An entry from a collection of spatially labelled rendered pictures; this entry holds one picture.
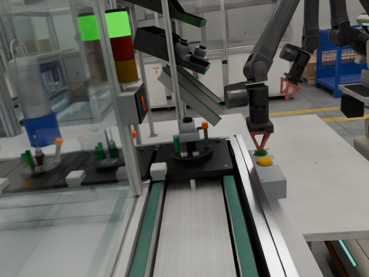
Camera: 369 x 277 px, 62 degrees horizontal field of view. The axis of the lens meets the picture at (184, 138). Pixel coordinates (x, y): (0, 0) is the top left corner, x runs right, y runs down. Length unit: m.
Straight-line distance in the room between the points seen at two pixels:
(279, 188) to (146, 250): 0.39
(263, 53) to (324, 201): 0.45
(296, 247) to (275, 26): 0.59
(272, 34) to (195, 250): 0.61
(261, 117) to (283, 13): 0.30
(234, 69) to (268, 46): 4.10
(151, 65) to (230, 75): 1.26
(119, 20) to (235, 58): 4.35
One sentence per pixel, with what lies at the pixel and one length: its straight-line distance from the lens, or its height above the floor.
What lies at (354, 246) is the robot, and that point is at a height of 0.28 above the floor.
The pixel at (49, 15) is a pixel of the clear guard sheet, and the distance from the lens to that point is 0.49.
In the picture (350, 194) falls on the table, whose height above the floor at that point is 0.86.
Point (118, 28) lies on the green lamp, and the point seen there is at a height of 1.38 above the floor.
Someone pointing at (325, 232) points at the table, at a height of 0.86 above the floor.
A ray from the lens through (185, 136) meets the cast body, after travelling 0.95.
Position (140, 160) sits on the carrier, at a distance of 1.02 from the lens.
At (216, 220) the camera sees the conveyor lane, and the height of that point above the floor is 0.92.
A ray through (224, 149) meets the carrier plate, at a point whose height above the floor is 0.97.
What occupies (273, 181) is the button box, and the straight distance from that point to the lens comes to 0.85.
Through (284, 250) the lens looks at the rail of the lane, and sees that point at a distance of 0.63.
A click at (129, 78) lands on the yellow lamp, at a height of 1.27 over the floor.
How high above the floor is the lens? 1.38
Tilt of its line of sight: 21 degrees down
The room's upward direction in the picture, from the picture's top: 7 degrees counter-clockwise
